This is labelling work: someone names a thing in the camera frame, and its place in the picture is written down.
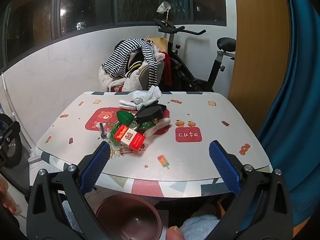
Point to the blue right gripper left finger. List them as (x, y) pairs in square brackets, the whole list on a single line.
[(92, 166)]

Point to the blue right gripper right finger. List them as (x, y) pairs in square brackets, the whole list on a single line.
[(227, 165)]

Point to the black small bottle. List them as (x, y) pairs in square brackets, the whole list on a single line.
[(103, 133)]

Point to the red cigarette box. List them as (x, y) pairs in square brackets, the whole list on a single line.
[(129, 138)]

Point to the green leaf wrapper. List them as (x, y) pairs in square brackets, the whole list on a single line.
[(125, 118)]

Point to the white tissue pack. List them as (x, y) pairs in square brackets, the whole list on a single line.
[(127, 105)]

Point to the black dotted gloves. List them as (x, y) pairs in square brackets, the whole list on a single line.
[(150, 112)]

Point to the white plastic bag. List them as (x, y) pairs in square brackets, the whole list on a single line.
[(145, 98)]

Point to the brown round trash bin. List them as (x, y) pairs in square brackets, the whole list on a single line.
[(126, 216)]

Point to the person's left hand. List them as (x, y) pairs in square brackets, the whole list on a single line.
[(7, 200)]

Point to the washing machine door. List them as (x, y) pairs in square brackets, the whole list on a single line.
[(11, 142)]

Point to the white mop pole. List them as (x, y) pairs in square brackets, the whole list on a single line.
[(25, 138)]

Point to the cartoon print table mat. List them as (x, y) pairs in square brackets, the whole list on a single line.
[(175, 164)]

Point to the blue curtain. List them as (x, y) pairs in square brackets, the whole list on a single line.
[(290, 132)]

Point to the white fleece clothes pile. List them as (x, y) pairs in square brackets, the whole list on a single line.
[(136, 76)]

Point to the black exercise bike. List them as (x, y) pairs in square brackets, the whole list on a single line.
[(200, 44)]

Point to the striped black white shirt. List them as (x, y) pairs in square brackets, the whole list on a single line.
[(128, 56)]

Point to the wooden door panel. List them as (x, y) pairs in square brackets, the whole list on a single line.
[(262, 52)]

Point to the dark window frame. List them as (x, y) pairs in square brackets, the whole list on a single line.
[(29, 25)]

